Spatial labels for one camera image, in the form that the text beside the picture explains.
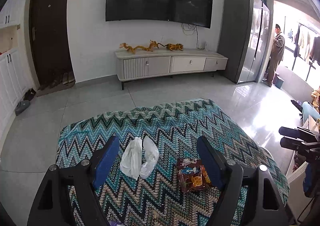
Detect purple crumpled wrapper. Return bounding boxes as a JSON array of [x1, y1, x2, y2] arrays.
[[109, 221, 125, 226]]

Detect teal plastic bucket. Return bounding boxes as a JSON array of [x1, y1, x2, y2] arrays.
[[272, 73, 284, 89]]

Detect brown orange snack packet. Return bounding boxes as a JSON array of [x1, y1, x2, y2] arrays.
[[177, 158, 213, 193]]

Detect crumpled white tissue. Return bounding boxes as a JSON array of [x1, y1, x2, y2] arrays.
[[120, 137, 143, 180]]

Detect hanging clothes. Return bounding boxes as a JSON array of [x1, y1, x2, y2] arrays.
[[293, 23, 319, 62]]

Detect person in olive jacket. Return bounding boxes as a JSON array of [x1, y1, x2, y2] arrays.
[[263, 24, 285, 87]]

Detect zigzag patterned teal rug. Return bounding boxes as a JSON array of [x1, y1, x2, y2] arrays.
[[56, 99, 290, 225]]

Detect clear white plastic bag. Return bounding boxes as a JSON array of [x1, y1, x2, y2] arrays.
[[140, 136, 159, 179]]

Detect grey double-door refrigerator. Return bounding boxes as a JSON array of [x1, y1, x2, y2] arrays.
[[217, 0, 270, 84]]

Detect grey slipper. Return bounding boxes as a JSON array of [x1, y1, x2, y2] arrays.
[[14, 100, 30, 116]]

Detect brown door mat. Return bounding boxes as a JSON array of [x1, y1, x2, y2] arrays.
[[36, 82, 75, 97]]

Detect black shoes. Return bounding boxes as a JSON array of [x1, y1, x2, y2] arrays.
[[23, 88, 36, 101]]

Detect beige shoes pair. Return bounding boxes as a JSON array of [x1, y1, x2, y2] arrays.
[[62, 71, 75, 85]]

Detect white shoe cabinet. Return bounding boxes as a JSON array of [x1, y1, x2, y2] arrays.
[[1, 0, 28, 135]]

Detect golden lion ornament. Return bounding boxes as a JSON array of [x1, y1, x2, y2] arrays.
[[165, 43, 183, 52]]

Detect white TV cabinet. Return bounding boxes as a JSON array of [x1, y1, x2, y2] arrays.
[[115, 49, 228, 89]]

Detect golden dragon ornament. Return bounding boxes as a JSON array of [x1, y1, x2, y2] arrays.
[[119, 40, 160, 54]]

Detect dark brown entrance door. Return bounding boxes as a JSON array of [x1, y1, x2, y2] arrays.
[[29, 0, 73, 89]]

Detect television power cables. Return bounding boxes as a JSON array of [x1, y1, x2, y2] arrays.
[[181, 22, 201, 49]]

